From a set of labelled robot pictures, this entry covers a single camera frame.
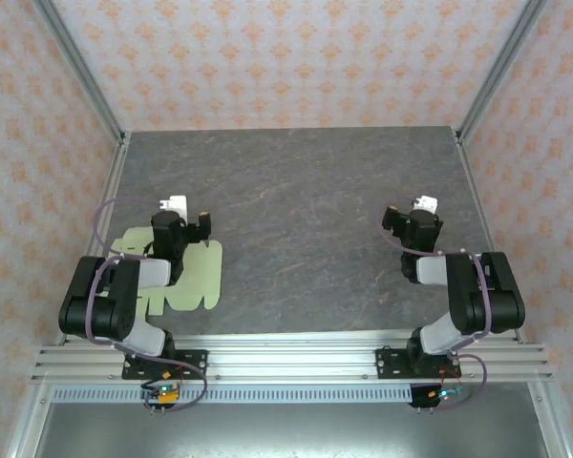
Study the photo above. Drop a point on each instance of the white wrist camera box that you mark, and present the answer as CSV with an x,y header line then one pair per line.
x,y
427,202
177,205

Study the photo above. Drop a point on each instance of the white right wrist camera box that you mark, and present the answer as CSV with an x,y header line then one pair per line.
x,y
427,202

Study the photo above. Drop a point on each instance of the light green paper box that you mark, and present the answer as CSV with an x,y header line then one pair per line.
x,y
205,276

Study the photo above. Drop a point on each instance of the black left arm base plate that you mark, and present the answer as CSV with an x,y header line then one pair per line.
x,y
191,365

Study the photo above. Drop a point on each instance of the aluminium table side rail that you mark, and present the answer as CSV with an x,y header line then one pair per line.
x,y
112,181
476,191

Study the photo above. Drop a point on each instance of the narrow aluminium table edge rail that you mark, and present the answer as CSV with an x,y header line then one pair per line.
x,y
291,339

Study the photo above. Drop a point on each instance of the yellow connector circuit board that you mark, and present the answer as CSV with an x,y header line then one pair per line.
x,y
164,394

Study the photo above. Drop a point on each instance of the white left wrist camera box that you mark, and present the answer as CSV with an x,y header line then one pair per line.
x,y
177,205

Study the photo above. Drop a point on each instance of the small lit circuit board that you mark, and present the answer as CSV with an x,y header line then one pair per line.
x,y
446,394

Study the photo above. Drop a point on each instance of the aluminium lower frame strut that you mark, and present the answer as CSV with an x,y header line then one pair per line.
x,y
28,424
551,424

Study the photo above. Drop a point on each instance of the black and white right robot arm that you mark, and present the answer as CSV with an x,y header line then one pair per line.
x,y
468,296

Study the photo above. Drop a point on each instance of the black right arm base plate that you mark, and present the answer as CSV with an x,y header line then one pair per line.
x,y
391,365

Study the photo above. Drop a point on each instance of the wide aluminium mounting beam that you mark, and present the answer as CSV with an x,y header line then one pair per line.
x,y
291,365

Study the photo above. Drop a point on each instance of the grey metal shelf panel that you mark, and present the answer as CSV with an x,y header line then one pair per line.
x,y
286,429

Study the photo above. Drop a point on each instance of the aluminium frame post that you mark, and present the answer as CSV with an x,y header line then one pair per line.
x,y
83,67
500,67

